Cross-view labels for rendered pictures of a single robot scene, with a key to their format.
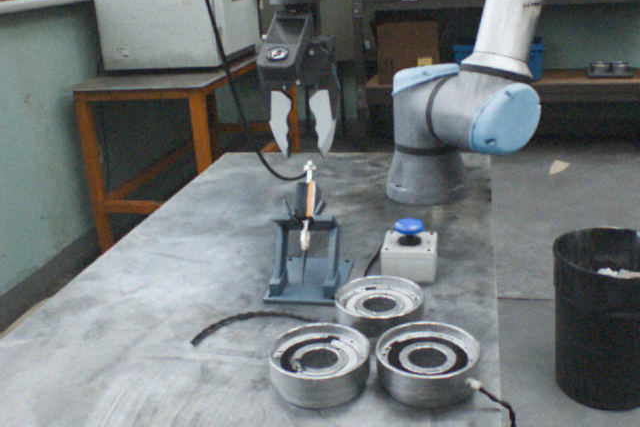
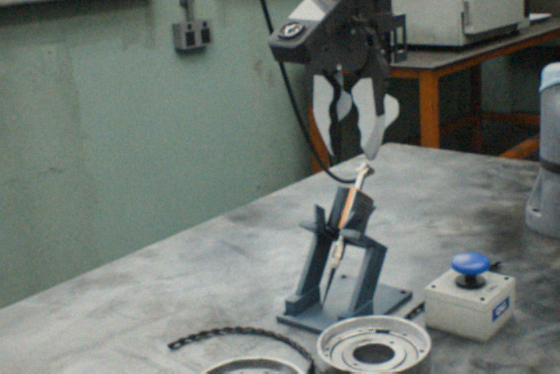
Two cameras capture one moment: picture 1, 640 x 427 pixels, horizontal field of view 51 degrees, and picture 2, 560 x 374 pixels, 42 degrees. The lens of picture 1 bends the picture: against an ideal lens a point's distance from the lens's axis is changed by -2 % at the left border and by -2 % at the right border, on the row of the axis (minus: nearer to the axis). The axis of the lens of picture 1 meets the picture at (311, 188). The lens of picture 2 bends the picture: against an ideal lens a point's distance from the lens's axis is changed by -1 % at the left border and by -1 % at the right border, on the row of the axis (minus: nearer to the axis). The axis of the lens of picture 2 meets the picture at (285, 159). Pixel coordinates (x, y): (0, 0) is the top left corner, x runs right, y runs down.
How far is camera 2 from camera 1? 33 cm
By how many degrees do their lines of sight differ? 26
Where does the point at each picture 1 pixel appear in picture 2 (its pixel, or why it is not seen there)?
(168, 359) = (135, 357)
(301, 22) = not seen: outside the picture
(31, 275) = not seen: hidden behind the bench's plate
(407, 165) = (546, 185)
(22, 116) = (250, 82)
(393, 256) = (438, 297)
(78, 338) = (83, 314)
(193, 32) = (438, 6)
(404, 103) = (547, 105)
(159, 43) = not seen: hidden behind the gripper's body
